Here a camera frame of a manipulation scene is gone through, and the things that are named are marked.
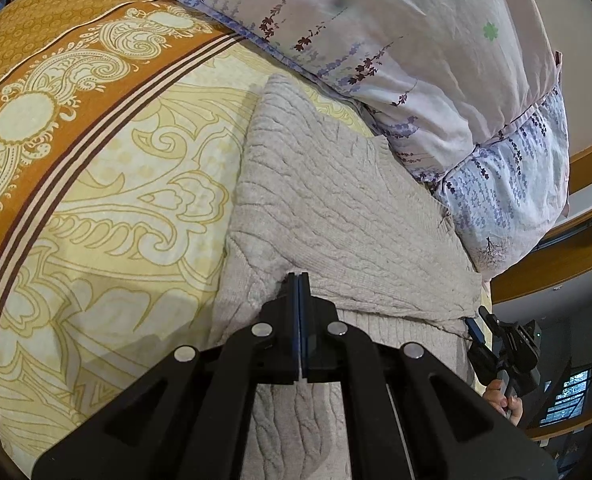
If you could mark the yellow paisley bed sheet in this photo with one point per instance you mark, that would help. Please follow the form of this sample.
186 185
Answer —
126 210

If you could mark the floral white pillow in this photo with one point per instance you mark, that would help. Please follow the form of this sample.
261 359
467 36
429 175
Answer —
400 25

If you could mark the person's right hand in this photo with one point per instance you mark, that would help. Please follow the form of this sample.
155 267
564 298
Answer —
500 400

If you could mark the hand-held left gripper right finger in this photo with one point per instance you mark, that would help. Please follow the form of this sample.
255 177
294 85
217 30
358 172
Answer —
310 330

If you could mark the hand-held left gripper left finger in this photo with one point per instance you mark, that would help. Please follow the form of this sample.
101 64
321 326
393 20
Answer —
292 330

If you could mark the wooden headboard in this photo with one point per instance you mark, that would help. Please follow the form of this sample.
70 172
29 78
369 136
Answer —
550 265

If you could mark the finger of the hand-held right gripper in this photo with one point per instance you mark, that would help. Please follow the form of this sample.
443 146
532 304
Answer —
473 331
488 317

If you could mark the blue floral pillow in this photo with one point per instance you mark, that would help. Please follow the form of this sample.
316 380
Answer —
515 185

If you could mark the window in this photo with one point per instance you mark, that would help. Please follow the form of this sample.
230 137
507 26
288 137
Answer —
568 392

